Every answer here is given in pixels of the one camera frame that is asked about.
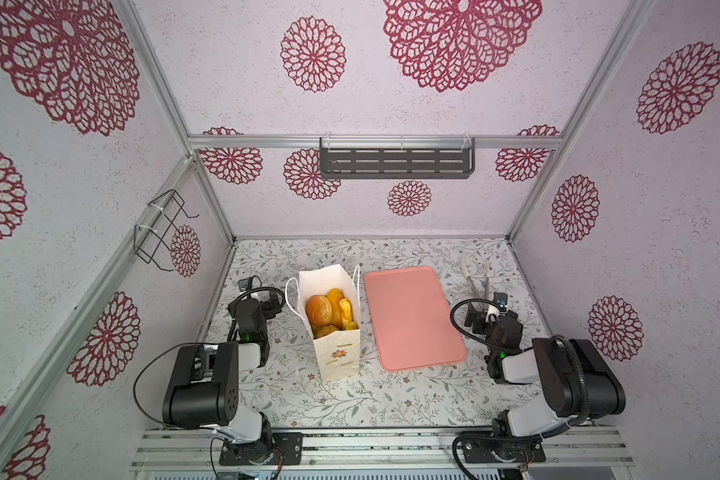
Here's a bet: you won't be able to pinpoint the round brown bun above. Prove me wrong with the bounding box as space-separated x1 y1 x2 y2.
305 295 333 329

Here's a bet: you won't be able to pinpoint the metal tongs white tips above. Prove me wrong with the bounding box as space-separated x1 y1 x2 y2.
459 256 501 318

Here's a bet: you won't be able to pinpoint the yellow fake bread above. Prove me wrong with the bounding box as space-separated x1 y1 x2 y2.
326 288 345 330

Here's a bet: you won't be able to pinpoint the white paper bag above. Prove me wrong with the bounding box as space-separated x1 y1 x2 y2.
286 265 362 381

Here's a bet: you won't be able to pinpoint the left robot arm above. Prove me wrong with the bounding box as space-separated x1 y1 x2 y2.
161 287 303 472

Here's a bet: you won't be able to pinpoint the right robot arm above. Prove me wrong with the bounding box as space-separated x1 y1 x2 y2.
449 298 626 473

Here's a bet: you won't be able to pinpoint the orange fake bread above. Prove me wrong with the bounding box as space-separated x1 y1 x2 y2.
314 325 340 339

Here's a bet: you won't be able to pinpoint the yellow croissant bread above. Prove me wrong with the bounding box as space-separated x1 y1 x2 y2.
338 298 359 330

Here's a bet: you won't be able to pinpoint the pink plastic tray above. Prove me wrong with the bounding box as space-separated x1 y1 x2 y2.
364 266 467 372

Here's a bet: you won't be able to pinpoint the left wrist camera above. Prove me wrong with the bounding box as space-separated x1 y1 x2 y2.
237 275 263 293

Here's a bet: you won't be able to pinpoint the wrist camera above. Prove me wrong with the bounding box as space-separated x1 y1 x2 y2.
493 292 509 308
237 275 263 293

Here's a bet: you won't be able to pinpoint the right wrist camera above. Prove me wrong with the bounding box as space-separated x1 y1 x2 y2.
493 292 509 308

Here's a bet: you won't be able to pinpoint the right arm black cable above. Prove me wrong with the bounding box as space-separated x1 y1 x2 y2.
449 298 592 480

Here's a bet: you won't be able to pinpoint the black wire rack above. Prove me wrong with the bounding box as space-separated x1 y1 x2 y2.
132 189 201 277

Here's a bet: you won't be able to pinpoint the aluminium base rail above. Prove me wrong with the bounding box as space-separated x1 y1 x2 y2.
128 426 635 473

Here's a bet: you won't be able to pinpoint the grey wall shelf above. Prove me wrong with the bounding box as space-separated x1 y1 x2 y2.
318 138 475 180

